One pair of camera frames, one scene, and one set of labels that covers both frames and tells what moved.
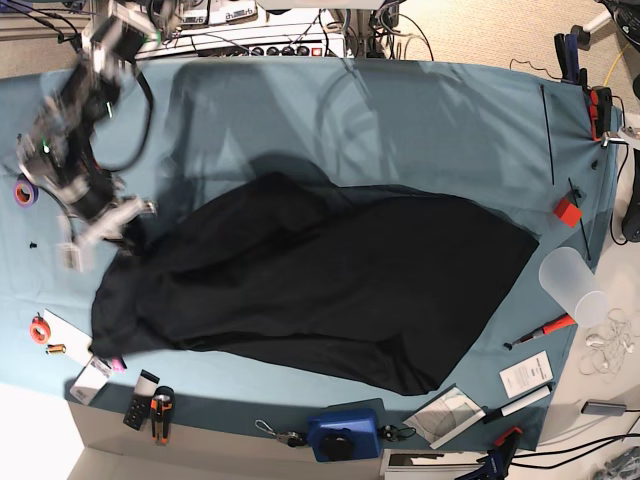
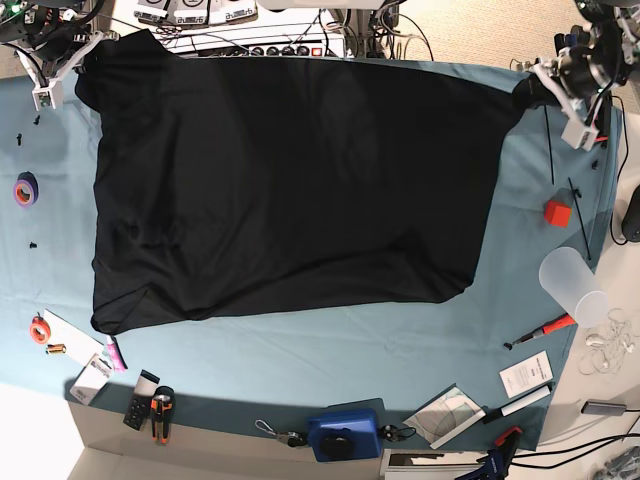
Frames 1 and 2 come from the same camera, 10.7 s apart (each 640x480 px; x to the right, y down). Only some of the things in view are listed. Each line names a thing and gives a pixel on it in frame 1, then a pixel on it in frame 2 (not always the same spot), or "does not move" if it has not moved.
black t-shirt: (399, 288) → (288, 182)
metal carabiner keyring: (292, 438) does not move
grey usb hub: (604, 407) does not move
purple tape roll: (25, 191) does not move
